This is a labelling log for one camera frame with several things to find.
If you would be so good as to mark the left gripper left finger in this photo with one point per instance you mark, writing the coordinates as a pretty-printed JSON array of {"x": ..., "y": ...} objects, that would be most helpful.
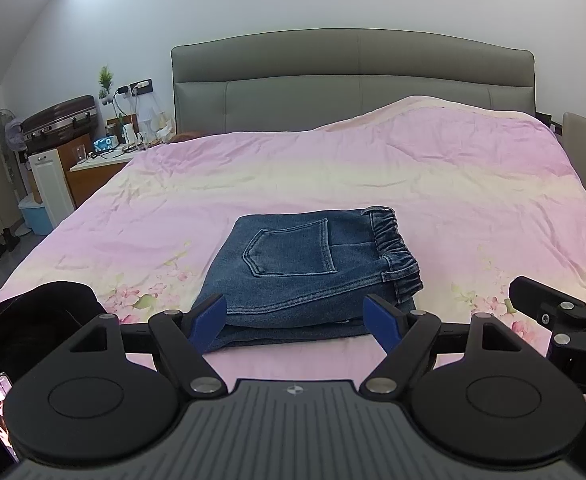
[{"x": 200, "y": 327}]

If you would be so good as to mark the blue plastic bin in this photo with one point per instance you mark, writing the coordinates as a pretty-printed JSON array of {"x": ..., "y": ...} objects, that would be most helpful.
[{"x": 35, "y": 216}]

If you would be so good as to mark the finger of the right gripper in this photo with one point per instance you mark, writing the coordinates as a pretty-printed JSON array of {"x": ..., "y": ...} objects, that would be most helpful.
[{"x": 547, "y": 306}]

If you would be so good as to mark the dark maroon suitcase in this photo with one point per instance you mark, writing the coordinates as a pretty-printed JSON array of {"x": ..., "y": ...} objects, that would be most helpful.
[{"x": 59, "y": 124}]

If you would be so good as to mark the grey upholstered headboard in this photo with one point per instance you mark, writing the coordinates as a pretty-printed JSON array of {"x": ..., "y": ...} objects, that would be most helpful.
[{"x": 298, "y": 80}]

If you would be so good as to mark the black wall socket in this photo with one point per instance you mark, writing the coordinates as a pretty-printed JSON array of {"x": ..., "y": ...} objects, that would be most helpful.
[{"x": 141, "y": 87}]

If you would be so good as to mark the white cabinet door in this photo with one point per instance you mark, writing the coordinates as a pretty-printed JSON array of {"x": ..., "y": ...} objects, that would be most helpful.
[{"x": 51, "y": 182}]

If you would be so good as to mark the white standing fan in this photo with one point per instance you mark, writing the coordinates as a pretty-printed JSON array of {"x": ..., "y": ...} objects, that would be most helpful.
[{"x": 12, "y": 147}]

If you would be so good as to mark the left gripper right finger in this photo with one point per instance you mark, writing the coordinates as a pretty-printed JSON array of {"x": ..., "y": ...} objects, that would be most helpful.
[{"x": 391, "y": 325}]

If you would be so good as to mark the small green potted plant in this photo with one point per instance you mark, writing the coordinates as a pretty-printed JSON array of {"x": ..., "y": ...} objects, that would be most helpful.
[{"x": 106, "y": 95}]

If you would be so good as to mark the wooden bedside table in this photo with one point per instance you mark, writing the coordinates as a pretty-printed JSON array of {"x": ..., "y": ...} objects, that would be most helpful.
[{"x": 85, "y": 173}]

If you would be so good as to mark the pair of black shoes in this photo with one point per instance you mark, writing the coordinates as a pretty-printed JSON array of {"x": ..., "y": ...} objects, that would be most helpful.
[{"x": 9, "y": 241}]

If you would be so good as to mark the blue denim pants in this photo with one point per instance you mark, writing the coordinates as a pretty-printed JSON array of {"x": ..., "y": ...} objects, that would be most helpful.
[{"x": 303, "y": 277}]

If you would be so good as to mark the pink floral bed cover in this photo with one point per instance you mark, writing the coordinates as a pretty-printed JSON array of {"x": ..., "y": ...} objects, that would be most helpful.
[{"x": 480, "y": 197}]

